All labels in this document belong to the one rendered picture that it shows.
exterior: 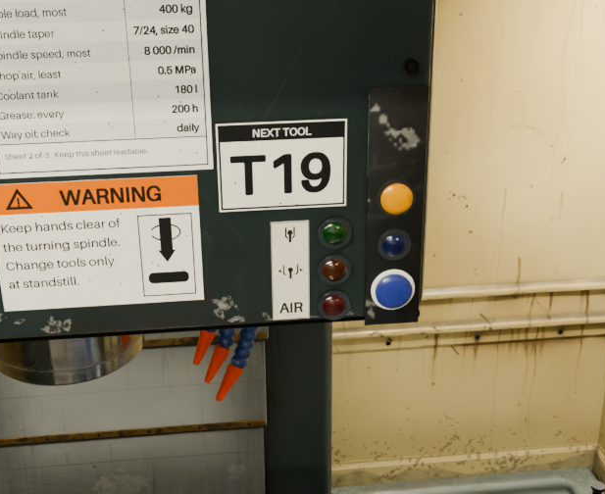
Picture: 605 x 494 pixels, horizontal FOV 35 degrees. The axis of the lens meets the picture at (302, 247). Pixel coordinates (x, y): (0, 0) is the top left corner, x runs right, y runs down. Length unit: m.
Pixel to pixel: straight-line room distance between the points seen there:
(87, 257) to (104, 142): 0.09
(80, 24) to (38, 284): 0.20
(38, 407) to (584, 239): 1.12
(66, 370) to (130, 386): 0.61
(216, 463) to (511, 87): 0.87
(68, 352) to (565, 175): 1.25
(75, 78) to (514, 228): 1.38
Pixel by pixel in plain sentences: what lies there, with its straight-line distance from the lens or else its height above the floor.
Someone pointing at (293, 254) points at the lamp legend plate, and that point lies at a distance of 0.76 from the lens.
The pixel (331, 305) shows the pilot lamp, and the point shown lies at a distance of 0.78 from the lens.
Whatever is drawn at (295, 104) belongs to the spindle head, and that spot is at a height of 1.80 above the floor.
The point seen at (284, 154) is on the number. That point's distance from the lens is 0.73.
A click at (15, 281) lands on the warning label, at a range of 0.77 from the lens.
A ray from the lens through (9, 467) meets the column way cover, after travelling 1.68.
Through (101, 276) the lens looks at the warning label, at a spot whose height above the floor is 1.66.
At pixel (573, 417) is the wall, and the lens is 2.26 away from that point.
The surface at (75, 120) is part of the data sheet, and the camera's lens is 0.72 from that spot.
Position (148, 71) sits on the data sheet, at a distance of 0.71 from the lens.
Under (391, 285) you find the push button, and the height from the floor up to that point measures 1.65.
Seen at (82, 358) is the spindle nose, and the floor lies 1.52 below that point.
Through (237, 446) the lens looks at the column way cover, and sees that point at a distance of 1.64.
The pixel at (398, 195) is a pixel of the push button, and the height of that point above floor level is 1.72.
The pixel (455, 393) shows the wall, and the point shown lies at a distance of 2.14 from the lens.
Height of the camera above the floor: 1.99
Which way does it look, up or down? 24 degrees down
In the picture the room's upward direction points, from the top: 1 degrees counter-clockwise
